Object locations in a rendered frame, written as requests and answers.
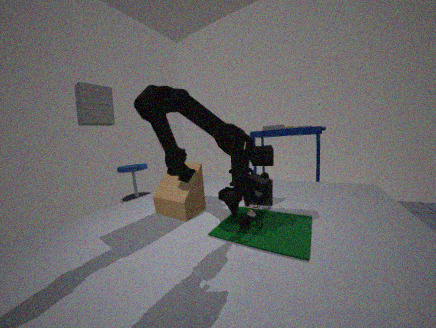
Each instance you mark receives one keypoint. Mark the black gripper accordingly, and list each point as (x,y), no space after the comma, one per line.
(232,196)

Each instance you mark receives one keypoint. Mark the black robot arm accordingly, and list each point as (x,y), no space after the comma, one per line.
(155,102)

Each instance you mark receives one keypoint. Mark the green circuit board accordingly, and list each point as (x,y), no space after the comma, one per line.
(283,233)

